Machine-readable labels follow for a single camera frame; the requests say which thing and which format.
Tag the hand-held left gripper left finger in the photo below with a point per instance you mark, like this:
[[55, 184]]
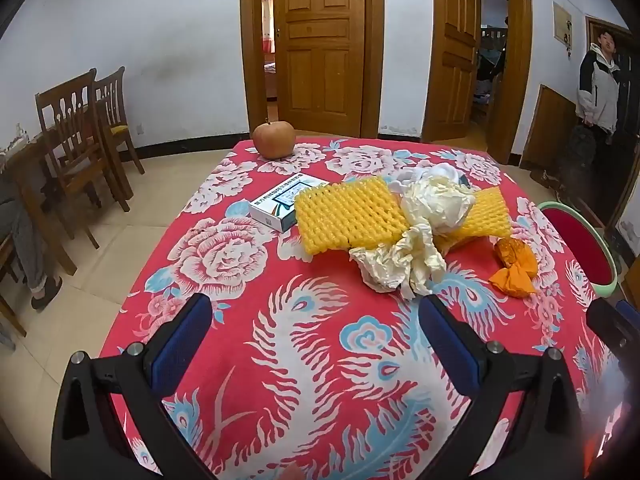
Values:
[[182, 340]]

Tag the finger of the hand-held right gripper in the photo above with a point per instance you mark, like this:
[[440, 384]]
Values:
[[607, 325]]

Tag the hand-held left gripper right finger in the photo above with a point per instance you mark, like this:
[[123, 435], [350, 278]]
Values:
[[447, 345]]

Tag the red basin with green rim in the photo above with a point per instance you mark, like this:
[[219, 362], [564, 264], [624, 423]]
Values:
[[575, 240]]

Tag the cream paper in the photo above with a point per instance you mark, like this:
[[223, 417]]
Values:
[[435, 205], [400, 260]]

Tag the orange snack packet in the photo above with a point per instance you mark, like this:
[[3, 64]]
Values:
[[517, 272]]

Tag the small yellow foam net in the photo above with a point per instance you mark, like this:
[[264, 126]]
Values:
[[490, 212]]

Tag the white medicine box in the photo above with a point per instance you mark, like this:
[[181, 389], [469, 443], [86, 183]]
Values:
[[272, 207]]

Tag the large yellow foam net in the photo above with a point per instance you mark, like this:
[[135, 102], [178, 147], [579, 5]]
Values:
[[350, 215]]

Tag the white tissue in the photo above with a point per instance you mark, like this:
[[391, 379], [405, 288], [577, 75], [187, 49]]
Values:
[[410, 177]]

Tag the red floral tablecloth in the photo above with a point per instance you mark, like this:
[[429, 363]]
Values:
[[300, 360]]

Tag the red apple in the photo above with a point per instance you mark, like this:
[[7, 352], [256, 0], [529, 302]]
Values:
[[272, 141]]

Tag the wooden table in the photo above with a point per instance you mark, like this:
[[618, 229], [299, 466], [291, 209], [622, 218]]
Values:
[[30, 160]]

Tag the wooden chair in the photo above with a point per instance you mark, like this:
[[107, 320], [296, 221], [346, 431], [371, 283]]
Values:
[[117, 100], [70, 125]]

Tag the wooden door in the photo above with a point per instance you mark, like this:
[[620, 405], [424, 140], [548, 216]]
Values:
[[455, 45], [320, 45]]

